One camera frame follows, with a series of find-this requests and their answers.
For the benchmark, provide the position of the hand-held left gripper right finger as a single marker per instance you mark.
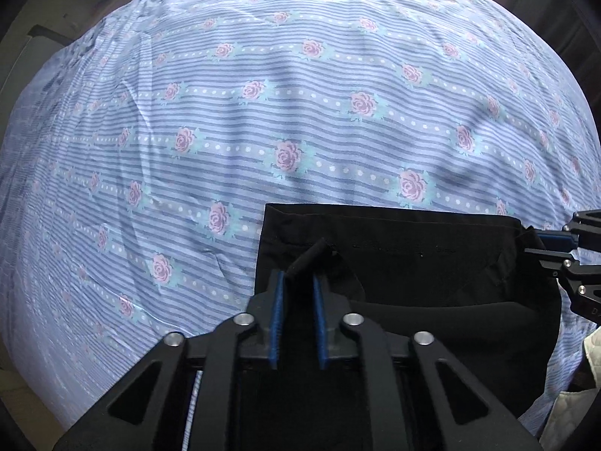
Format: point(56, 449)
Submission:
point(321, 314)

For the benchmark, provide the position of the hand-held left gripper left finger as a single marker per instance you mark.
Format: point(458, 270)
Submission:
point(278, 310)

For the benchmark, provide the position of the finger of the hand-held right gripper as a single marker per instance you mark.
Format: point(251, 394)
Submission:
point(549, 256)
point(582, 228)

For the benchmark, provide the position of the black pants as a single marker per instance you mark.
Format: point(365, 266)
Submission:
point(422, 286)

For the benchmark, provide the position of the white quilted cloth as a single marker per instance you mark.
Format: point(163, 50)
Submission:
point(582, 385)

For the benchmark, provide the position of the blue striped floral bed sheet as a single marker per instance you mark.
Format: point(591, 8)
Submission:
point(291, 103)

